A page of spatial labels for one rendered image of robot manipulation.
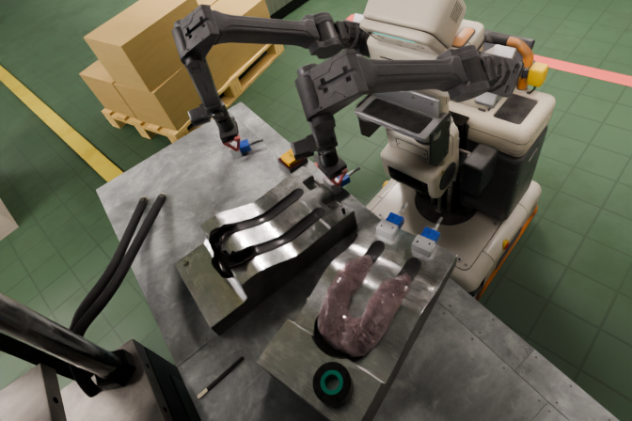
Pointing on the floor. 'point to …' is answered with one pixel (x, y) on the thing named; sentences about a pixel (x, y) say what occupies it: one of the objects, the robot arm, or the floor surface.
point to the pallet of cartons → (167, 62)
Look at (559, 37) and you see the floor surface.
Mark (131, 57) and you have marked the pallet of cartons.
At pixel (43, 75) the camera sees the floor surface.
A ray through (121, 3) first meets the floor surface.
